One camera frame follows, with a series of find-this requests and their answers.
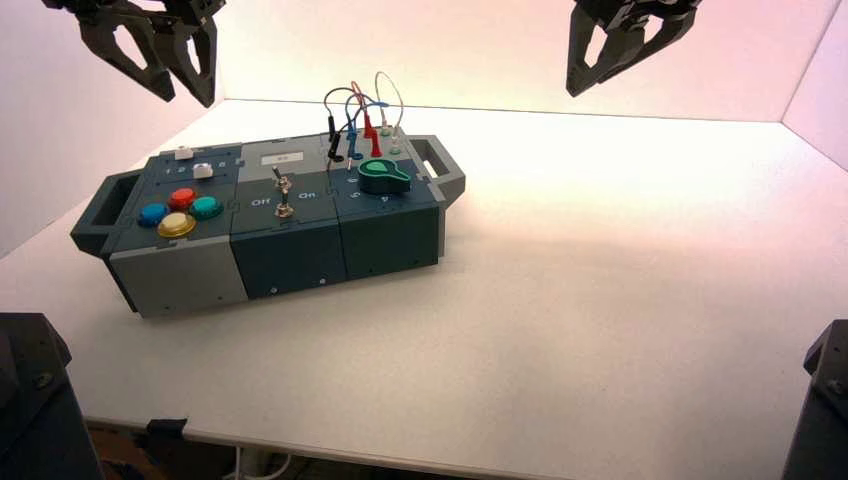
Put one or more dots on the green push button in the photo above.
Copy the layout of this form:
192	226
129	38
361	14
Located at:
206	208

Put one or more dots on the metal toggle switch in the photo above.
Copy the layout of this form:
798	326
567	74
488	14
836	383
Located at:
283	195

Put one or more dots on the black table clamp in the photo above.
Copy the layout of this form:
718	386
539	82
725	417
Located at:
162	430

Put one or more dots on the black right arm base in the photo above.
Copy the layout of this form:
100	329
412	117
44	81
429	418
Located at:
825	411

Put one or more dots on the green rotary knob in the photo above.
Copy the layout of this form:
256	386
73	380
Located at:
383	176

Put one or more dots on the large white slider knob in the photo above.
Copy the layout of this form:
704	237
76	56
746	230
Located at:
203	171

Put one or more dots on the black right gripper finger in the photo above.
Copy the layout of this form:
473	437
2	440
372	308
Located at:
575	73
669	34

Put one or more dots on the yellow push button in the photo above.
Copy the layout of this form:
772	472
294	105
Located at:
176	225

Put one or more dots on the small white slider knob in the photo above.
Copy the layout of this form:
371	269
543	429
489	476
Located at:
184	154

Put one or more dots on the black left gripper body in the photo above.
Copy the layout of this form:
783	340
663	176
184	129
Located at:
179	10

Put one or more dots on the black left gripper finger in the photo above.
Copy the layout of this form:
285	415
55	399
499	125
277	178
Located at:
156	73
202	79

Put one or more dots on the red push button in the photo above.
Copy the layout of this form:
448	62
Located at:
181	198

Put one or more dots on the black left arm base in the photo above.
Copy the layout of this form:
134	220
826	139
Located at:
33	411

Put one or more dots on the grey and teal control box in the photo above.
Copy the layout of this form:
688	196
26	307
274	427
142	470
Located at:
291	252

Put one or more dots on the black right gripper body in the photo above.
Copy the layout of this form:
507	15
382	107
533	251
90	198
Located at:
629	12

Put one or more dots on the blue push button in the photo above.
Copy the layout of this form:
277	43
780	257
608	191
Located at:
153	214

